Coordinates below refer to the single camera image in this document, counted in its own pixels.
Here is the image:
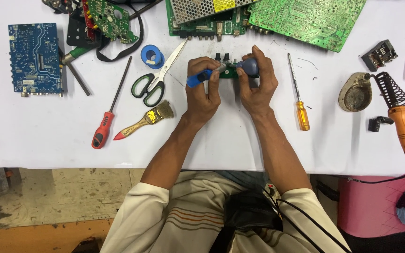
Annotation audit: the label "person's left hand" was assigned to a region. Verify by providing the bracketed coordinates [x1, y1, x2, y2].
[186, 56, 221, 124]

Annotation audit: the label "person's right hand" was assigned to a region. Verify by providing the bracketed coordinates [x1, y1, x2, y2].
[236, 45, 279, 119]

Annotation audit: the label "blue desoldering pump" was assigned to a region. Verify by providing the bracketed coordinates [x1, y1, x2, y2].
[186, 58, 259, 88]

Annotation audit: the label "small green board with knobs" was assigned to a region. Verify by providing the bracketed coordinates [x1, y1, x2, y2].
[214, 53, 259, 80]

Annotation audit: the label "black and green scissors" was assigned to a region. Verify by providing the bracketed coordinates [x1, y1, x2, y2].
[131, 39, 188, 108]

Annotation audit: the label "blue solder spool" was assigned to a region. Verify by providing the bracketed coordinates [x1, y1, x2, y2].
[140, 44, 165, 70]

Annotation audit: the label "green main circuit board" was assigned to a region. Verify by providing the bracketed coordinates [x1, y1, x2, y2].
[165, 0, 256, 42]

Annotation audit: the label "large green circuit board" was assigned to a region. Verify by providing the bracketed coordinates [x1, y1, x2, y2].
[247, 0, 367, 53]

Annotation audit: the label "perforated metal power supply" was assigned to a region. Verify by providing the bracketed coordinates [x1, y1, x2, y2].
[169, 0, 260, 25]

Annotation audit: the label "soldering iron stand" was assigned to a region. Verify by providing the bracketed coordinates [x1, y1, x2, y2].
[338, 71, 405, 113]

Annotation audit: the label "white power strip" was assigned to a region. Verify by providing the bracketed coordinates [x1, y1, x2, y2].
[263, 181, 281, 209]

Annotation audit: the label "black pouch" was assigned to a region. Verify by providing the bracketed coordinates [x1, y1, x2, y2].
[223, 190, 284, 233]

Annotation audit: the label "small black plastic part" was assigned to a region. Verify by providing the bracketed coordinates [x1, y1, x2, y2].
[368, 115, 395, 133]

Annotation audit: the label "grey metal rod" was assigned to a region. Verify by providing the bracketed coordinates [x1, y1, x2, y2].
[66, 63, 91, 96]

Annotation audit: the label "green board with red edge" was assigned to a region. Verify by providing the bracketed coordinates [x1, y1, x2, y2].
[82, 0, 139, 45]

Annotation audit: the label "beige striped garment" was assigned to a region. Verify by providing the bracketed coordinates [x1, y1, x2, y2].
[99, 170, 351, 253]

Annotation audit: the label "black electronic component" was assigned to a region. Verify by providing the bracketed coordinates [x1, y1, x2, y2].
[360, 39, 399, 72]

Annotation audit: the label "pink stool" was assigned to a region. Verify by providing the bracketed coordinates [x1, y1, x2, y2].
[337, 171, 405, 240]

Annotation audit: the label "blue circuit board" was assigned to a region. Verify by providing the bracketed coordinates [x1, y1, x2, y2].
[8, 23, 64, 98]

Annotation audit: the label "thin solder wire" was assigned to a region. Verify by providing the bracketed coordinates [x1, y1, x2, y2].
[167, 71, 186, 88]

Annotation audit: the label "yellow-handled screwdriver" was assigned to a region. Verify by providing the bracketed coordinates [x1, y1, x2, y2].
[287, 53, 311, 132]

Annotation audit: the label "wooden-handled paint brush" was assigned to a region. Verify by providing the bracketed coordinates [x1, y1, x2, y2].
[113, 100, 175, 141]

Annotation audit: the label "black strap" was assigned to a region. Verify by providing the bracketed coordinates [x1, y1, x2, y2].
[96, 3, 144, 63]

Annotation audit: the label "red and black handled screwdriver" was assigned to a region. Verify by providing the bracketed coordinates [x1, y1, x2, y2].
[91, 56, 133, 150]

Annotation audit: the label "green-handled tool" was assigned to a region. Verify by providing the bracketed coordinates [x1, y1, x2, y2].
[61, 46, 94, 66]

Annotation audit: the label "black plastic bracket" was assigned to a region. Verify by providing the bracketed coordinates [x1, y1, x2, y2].
[66, 14, 102, 48]

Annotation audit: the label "orange-handled soldering iron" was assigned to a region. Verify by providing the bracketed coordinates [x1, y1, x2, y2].
[387, 105, 405, 166]

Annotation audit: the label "black soldering iron cable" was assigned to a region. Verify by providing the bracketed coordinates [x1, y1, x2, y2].
[347, 163, 405, 185]

